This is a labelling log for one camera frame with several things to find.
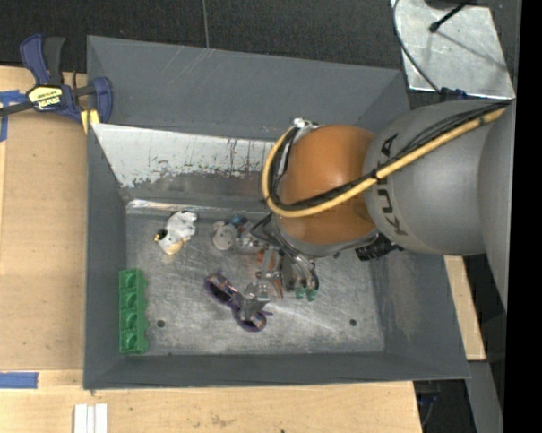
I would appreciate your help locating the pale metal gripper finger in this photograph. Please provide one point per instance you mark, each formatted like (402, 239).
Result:
(263, 293)
(249, 304)

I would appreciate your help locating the purple sunglasses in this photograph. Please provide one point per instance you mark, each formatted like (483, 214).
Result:
(220, 289)

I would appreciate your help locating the white toy animal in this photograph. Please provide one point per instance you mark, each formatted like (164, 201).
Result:
(181, 227)

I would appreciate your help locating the green flat block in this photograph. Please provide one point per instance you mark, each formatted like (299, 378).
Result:
(133, 313)

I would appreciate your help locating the grey metal bin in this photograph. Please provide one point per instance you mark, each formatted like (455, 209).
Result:
(204, 91)

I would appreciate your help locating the black cylinder on white bracket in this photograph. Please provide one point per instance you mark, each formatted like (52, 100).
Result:
(373, 251)

